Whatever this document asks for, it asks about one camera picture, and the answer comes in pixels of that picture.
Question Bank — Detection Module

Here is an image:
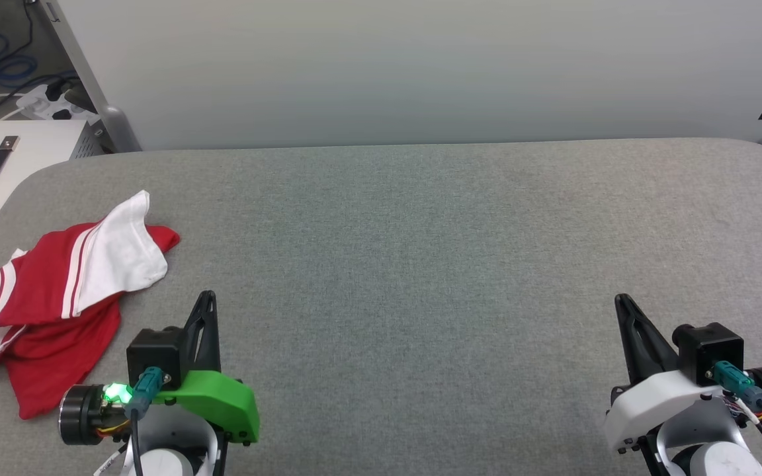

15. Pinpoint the white power strip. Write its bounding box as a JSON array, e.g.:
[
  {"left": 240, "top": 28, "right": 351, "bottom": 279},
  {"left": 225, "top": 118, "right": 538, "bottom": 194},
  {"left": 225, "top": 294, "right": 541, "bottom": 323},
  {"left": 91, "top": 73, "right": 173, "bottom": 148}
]
[{"left": 16, "top": 83, "right": 101, "bottom": 124}]

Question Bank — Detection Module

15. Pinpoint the red and white basketball jersey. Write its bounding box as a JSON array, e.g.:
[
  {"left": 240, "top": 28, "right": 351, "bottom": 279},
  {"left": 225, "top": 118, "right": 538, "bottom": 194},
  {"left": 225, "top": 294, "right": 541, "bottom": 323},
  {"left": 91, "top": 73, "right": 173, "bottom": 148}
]
[{"left": 0, "top": 190, "right": 181, "bottom": 421}]

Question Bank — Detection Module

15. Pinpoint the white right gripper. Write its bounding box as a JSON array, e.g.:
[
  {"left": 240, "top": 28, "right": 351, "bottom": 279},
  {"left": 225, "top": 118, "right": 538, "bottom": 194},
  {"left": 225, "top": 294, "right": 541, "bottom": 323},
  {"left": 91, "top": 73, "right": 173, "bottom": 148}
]
[{"left": 603, "top": 294, "right": 762, "bottom": 455}]

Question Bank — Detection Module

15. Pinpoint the grey fabric work surface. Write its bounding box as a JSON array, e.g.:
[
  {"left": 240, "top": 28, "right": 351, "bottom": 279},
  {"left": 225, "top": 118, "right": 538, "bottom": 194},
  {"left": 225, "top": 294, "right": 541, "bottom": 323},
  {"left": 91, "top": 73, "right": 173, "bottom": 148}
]
[{"left": 0, "top": 138, "right": 762, "bottom": 476}]

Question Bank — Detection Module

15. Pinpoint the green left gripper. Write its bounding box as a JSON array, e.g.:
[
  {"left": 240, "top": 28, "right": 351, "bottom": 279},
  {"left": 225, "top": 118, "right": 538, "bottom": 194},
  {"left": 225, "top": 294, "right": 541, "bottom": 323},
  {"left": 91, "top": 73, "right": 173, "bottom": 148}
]
[{"left": 59, "top": 290, "right": 261, "bottom": 446}]

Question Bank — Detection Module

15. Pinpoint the blue coiled cable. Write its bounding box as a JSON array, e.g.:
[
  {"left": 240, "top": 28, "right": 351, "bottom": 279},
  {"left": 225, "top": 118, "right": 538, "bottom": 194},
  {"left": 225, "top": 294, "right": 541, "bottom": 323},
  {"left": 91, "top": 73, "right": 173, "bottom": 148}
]
[{"left": 0, "top": 7, "right": 39, "bottom": 91}]

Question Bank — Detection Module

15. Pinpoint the white case with black handle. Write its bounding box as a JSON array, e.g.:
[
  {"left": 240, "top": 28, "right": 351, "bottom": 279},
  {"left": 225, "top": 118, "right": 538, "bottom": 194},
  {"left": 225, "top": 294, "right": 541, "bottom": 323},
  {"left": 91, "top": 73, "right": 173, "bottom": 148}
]
[{"left": 0, "top": 119, "right": 103, "bottom": 262}]

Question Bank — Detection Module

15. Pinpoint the thin black and white cable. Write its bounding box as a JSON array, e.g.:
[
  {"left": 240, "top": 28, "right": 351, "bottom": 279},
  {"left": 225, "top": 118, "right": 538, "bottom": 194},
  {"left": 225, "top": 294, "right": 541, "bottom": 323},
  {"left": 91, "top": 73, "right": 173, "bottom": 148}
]
[{"left": 728, "top": 397, "right": 762, "bottom": 467}]

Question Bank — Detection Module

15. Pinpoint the black cable with teal plug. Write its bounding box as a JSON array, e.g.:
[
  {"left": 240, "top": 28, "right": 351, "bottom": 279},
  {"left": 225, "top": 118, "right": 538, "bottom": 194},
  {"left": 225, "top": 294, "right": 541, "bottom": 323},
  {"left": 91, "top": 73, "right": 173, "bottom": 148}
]
[
  {"left": 712, "top": 361, "right": 762, "bottom": 458},
  {"left": 123, "top": 367, "right": 165, "bottom": 476}
]

